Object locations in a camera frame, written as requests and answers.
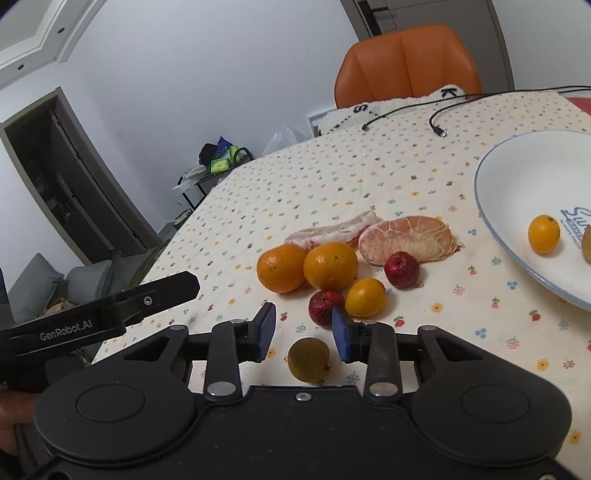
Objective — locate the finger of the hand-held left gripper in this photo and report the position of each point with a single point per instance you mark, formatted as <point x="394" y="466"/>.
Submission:
<point x="161" y="288"/>

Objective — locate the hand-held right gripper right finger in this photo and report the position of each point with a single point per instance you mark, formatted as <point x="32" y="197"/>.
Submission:
<point x="339" y="334"/>

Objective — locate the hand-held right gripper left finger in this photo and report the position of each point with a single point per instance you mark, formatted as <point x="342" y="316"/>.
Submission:
<point x="267" y="330"/>

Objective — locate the red hawthorn fruit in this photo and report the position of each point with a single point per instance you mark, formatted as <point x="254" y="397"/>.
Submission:
<point x="323" y="307"/>
<point x="401" y="269"/>

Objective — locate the yellow-green round fruit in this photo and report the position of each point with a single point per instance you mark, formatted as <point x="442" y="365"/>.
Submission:
<point x="587" y="245"/>
<point x="308" y="360"/>

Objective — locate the small orange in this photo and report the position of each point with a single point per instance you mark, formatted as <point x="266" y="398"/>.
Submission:
<point x="365" y="297"/>

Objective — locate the large orange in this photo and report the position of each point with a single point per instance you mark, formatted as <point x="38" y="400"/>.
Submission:
<point x="330" y="266"/>
<point x="281" y="268"/>

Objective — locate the narrow peeled pomelo segment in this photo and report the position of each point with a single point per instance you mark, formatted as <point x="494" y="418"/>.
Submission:
<point x="332" y="230"/>

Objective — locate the wide peeled pomelo segment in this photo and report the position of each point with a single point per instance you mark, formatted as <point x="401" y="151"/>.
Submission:
<point x="408" y="240"/>

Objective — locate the white plate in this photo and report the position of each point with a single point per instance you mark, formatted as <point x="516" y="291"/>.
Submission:
<point x="517" y="184"/>

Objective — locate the person's left hand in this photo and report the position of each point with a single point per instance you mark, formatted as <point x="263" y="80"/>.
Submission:
<point x="14" y="410"/>

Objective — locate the grey sofa cushion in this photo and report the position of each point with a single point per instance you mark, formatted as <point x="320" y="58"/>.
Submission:
<point x="37" y="288"/>
<point x="90" y="281"/>

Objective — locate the metal side rack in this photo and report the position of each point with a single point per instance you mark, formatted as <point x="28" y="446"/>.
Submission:
<point x="198" y="184"/>

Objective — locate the dark wardrobe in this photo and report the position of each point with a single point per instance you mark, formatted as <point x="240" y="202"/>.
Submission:
<point x="69" y="184"/>

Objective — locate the green packet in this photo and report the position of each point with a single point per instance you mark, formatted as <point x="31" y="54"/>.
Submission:
<point x="224" y="159"/>

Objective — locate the white plastic bag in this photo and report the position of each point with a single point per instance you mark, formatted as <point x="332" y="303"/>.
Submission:
<point x="282" y="141"/>

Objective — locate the small kumquat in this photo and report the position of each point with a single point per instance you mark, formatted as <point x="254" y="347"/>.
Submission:
<point x="544" y="234"/>

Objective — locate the orange chair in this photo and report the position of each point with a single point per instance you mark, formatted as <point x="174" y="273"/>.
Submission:
<point x="406" y="60"/>

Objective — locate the red table mat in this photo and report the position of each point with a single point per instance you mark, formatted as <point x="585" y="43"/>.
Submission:
<point x="582" y="104"/>

